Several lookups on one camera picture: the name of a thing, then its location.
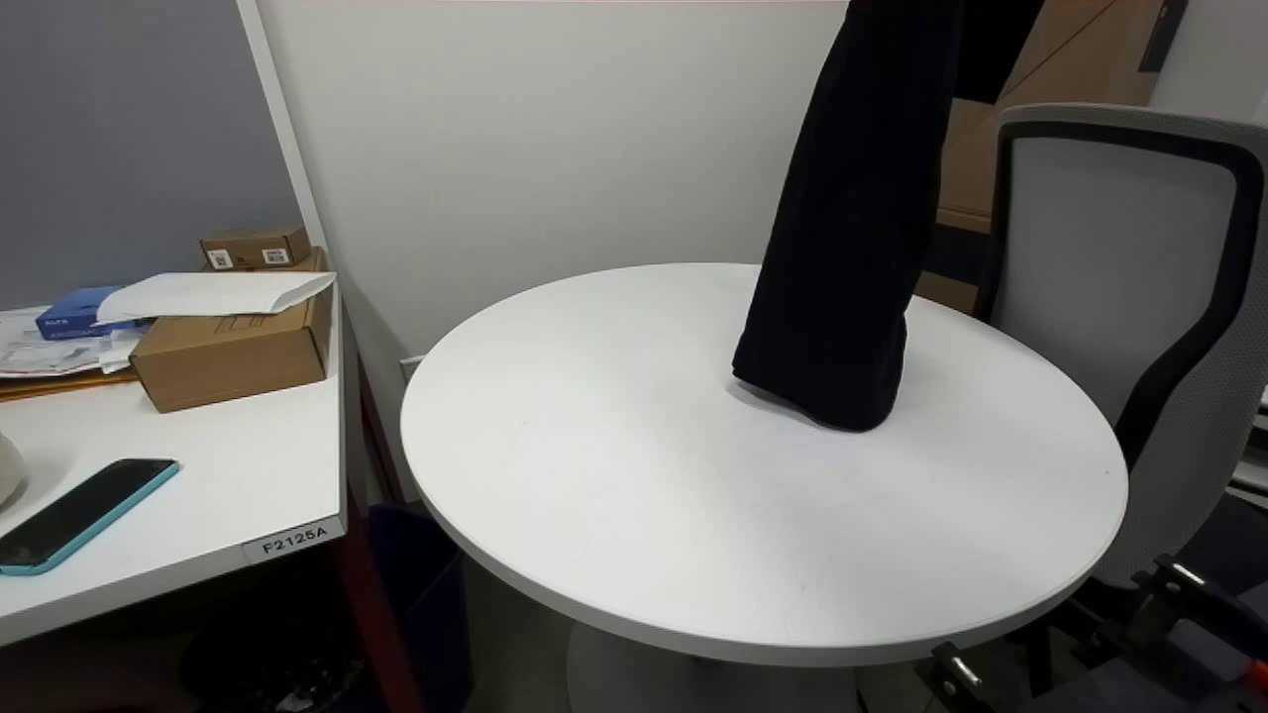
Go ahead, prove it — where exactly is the black shirt white Mila print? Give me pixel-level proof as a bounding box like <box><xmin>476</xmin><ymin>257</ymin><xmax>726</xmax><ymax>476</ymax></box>
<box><xmin>730</xmin><ymin>0</ymin><xmax>1047</xmax><ymax>435</ymax></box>

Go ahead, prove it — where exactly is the dark blue bin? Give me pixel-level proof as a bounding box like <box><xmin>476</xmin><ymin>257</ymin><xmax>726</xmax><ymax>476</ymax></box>
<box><xmin>368</xmin><ymin>497</ymin><xmax>476</xmax><ymax>713</ymax></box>

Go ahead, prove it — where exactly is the cardboard box black band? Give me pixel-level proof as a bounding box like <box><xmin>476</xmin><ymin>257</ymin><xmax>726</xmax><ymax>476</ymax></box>
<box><xmin>909</xmin><ymin>221</ymin><xmax>991</xmax><ymax>316</ymax></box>

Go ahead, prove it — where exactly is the red desk leg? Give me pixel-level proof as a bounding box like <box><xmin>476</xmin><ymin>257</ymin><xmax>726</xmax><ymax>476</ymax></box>
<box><xmin>331</xmin><ymin>353</ymin><xmax>430</xmax><ymax>713</ymax></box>

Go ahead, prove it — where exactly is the desk label sticker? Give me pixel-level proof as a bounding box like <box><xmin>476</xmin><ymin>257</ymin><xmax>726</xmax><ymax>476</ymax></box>
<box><xmin>252</xmin><ymin>521</ymin><xmax>331</xmax><ymax>553</ymax></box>

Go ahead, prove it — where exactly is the small labelled cardboard box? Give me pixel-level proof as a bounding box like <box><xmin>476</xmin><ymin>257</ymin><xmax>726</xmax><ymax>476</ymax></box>
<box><xmin>194</xmin><ymin>221</ymin><xmax>327</xmax><ymax>278</ymax></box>

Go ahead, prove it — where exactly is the large plain cardboard box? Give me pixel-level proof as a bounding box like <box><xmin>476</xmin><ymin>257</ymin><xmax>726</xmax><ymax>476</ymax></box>
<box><xmin>130</xmin><ymin>282</ymin><xmax>331</xmax><ymax>414</ymax></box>

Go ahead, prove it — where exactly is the white envelope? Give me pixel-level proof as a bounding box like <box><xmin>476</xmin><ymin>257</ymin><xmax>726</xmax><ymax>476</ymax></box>
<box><xmin>92</xmin><ymin>270</ymin><xmax>335</xmax><ymax>327</ymax></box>

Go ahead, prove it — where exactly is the black orange bar clamp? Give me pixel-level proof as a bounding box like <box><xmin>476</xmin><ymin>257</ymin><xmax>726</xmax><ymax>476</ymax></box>
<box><xmin>1068</xmin><ymin>549</ymin><xmax>1268</xmax><ymax>701</ymax></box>
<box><xmin>923</xmin><ymin>641</ymin><xmax>1011</xmax><ymax>713</ymax></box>

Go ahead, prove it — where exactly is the grey office chair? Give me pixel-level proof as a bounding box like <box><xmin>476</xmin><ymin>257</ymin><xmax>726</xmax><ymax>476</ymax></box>
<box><xmin>978</xmin><ymin>101</ymin><xmax>1268</xmax><ymax>586</ymax></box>

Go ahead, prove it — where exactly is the leaning cardboard sheet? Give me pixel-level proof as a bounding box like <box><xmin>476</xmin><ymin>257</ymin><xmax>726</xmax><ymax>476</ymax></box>
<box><xmin>927</xmin><ymin>0</ymin><xmax>1192</xmax><ymax>240</ymax></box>

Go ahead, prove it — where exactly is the blue box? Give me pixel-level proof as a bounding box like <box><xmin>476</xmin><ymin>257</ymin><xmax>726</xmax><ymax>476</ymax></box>
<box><xmin>32</xmin><ymin>282</ymin><xmax>130</xmax><ymax>345</ymax></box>

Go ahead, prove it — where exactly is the phone in teal case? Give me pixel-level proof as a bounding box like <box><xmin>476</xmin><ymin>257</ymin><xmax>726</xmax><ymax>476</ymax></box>
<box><xmin>0</xmin><ymin>456</ymin><xmax>186</xmax><ymax>578</ymax></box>

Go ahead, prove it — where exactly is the white papers stack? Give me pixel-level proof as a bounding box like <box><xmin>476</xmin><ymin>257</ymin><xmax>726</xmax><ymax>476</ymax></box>
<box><xmin>0</xmin><ymin>304</ymin><xmax>146</xmax><ymax>386</ymax></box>

